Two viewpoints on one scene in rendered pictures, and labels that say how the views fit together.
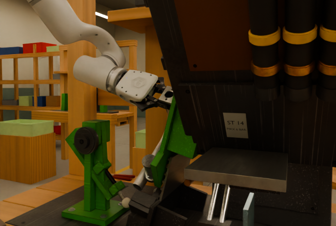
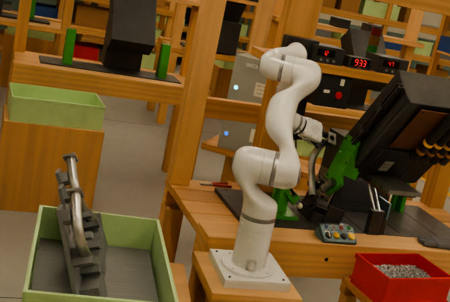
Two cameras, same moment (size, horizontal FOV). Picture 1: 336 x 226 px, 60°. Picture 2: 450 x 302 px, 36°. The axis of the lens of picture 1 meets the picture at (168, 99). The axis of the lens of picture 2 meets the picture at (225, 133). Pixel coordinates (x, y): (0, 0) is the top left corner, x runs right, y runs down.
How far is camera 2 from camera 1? 2.65 m
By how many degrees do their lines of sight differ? 45
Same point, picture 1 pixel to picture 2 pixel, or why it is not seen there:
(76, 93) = (195, 109)
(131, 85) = (313, 131)
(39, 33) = not seen: outside the picture
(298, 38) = (439, 148)
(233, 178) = (406, 193)
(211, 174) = (398, 191)
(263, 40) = (430, 146)
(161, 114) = not seen: hidden behind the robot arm
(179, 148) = (349, 174)
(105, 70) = (298, 119)
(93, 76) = not seen: hidden behind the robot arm
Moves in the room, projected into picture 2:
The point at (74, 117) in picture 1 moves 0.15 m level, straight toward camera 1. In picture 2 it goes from (189, 130) to (217, 140)
